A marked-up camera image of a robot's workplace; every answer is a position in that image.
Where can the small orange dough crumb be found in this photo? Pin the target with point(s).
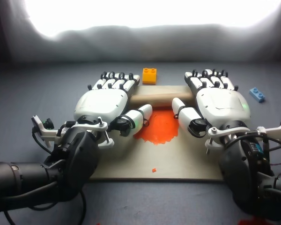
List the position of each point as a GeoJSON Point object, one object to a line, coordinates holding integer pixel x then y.
{"type": "Point", "coordinates": [154, 169]}

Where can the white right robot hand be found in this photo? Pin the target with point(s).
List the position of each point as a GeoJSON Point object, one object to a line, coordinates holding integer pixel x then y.
{"type": "Point", "coordinates": [222, 107]}

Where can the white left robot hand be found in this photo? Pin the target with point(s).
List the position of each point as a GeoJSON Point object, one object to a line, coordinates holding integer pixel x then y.
{"type": "Point", "coordinates": [100, 105]}

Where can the blue toy block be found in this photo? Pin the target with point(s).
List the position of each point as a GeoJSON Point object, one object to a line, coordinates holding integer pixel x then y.
{"type": "Point", "coordinates": [257, 95]}

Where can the light wooden board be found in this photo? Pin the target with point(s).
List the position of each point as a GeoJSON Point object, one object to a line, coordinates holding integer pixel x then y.
{"type": "Point", "coordinates": [178, 159]}

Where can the grey table cloth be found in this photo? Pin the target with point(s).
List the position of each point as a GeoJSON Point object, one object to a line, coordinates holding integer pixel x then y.
{"type": "Point", "coordinates": [154, 201]}

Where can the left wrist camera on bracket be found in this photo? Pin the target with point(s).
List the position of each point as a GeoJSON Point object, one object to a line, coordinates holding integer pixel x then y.
{"type": "Point", "coordinates": [48, 123]}

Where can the orange play dough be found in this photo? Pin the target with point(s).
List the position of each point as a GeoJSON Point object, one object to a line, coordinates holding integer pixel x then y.
{"type": "Point", "coordinates": [159, 129]}

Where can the wooden rolling pin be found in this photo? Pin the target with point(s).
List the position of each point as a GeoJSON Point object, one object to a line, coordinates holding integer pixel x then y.
{"type": "Point", "coordinates": [159, 97]}

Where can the yellow toy block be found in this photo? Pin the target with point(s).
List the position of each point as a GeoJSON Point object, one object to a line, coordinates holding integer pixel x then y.
{"type": "Point", "coordinates": [150, 77]}

